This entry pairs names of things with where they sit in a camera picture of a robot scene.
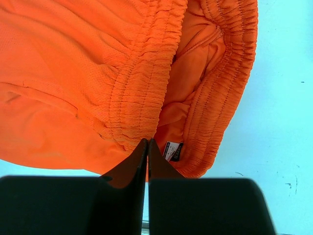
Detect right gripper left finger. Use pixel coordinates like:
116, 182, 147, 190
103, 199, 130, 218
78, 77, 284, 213
0, 139, 148, 235

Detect orange shorts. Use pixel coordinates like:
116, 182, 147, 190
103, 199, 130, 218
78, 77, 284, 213
0, 0, 258, 178

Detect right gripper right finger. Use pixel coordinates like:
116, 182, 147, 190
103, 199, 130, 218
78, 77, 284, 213
148, 139, 276, 235

